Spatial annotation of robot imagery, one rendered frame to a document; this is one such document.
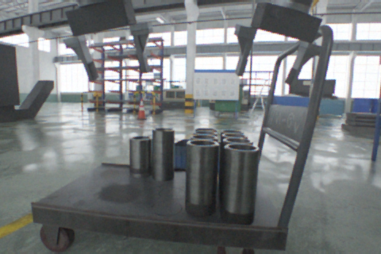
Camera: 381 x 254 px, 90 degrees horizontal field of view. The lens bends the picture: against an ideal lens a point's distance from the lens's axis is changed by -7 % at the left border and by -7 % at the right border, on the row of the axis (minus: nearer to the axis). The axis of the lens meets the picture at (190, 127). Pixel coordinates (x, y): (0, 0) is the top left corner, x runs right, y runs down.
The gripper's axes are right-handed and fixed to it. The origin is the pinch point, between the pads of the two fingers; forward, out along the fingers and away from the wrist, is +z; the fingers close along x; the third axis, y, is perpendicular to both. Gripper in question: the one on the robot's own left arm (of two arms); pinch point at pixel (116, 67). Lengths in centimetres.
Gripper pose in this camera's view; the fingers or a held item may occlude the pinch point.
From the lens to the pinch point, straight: 51.3
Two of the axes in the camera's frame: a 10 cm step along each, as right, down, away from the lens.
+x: -9.8, 0.7, 1.7
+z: 1.4, 8.6, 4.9
